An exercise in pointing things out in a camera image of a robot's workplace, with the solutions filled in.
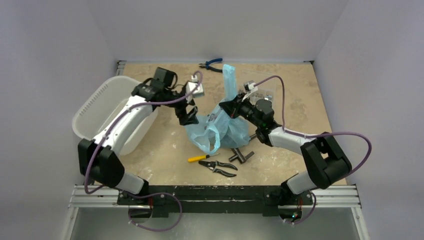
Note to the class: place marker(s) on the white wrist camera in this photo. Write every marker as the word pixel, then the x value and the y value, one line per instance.
pixel 250 87
pixel 194 88

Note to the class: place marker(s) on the aluminium extrusion rail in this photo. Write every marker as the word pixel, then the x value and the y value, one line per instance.
pixel 336 196

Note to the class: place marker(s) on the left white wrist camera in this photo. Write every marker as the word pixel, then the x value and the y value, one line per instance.
pixel 194 88

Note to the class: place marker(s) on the dark metal crank handle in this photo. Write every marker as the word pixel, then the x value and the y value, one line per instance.
pixel 239 156

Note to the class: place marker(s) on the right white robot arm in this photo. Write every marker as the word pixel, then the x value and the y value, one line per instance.
pixel 325 161

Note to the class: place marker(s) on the light blue plastic bag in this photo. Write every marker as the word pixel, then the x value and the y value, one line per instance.
pixel 217 130

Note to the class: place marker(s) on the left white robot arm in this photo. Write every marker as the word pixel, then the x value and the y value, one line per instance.
pixel 98 157

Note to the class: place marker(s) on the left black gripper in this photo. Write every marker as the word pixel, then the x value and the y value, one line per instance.
pixel 185 119

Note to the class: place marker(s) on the white plastic basin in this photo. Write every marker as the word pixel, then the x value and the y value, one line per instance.
pixel 103 106

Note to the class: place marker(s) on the yellow handled screwdriver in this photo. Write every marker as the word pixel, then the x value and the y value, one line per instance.
pixel 200 158

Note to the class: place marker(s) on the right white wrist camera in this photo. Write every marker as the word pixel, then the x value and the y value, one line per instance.
pixel 250 87

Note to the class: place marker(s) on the clear plastic screw box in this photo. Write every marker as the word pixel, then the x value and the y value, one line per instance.
pixel 265 91

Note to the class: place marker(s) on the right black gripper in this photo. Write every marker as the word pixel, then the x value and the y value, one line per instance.
pixel 233 105

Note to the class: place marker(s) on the blue handled pliers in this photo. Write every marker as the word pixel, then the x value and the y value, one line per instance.
pixel 208 65

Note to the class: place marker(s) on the black handled pliers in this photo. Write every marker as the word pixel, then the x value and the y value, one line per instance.
pixel 214 166

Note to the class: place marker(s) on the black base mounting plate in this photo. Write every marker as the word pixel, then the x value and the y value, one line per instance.
pixel 267 200

